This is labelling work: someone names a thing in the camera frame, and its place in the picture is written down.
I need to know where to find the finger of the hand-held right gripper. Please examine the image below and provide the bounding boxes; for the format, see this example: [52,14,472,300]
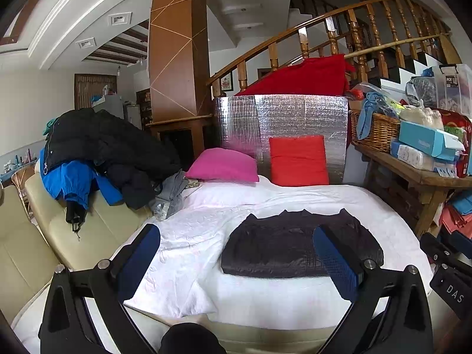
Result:
[450,230,472,246]
[419,232,466,271]

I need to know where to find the wooden pillar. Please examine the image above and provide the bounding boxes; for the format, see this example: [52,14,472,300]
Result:
[148,0,211,122]

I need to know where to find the light blue patterned box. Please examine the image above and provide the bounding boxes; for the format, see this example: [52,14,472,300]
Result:
[433,160,460,178]

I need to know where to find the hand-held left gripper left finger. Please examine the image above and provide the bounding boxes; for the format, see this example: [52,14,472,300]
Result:
[39,223,162,354]

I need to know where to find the cream sofa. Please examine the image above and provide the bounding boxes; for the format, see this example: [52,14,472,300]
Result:
[0,162,155,340]

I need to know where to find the folded blue cloth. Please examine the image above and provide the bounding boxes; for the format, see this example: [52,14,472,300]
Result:
[450,190,472,214]

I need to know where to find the clear plastic storage box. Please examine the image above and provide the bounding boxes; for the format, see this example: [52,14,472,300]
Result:
[431,63,472,117]

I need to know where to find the patterned plastic bag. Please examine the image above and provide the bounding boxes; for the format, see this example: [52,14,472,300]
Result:
[406,77,437,106]

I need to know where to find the wicker basket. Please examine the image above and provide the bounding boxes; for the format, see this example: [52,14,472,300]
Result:
[348,110,402,153]

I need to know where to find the folded coral cloth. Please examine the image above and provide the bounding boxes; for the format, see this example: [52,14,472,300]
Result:
[440,204,472,235]

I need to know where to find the blue jacket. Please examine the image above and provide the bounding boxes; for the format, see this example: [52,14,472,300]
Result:
[40,147,124,211]

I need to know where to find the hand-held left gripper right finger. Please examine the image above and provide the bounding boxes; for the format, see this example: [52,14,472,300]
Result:
[313,224,434,354]

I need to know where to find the white bed blanket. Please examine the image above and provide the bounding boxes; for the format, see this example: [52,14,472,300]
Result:
[109,182,434,319]

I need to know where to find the bag of beige cloth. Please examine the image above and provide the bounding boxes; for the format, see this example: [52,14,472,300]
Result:
[400,105,445,130]

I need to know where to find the red bag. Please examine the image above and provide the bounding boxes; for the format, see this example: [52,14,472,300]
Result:
[433,108,472,178]

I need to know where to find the wooden table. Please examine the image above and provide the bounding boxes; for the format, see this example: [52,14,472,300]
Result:
[348,142,472,238]

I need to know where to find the wooden stair railing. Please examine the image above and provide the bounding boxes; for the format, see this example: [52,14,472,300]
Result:
[206,0,461,98]

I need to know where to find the white patterned tissue pack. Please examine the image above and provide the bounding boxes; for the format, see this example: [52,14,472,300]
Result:
[391,141,436,170]

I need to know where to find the wooden lattice screen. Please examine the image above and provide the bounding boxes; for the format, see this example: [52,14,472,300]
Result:
[74,74,118,109]

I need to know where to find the black quilted jacket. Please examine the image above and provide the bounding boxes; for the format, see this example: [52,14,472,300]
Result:
[220,208,385,279]

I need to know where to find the pile of dark jackets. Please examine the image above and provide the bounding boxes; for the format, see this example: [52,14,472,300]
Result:
[44,108,182,209]

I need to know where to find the blue cardboard box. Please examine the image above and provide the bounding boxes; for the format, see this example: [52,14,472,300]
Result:
[398,120,466,157]

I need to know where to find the red cloth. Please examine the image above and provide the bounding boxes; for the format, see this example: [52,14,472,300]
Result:
[234,55,356,96]

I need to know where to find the pink pillow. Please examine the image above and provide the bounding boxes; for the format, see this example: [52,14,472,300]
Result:
[184,147,260,183]

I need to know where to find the red pillow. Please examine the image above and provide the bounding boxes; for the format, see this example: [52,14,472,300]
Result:
[268,136,330,187]

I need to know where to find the dark wooden cabinet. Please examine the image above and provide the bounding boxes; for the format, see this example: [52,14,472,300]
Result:
[145,114,214,166]

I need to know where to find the grey cloth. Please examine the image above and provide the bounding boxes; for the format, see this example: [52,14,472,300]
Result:
[149,170,201,220]

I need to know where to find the white refrigerator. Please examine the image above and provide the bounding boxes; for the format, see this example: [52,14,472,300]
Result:
[92,94,142,130]

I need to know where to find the silver foil insulation board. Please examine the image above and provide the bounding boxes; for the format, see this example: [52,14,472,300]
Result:
[213,95,349,185]

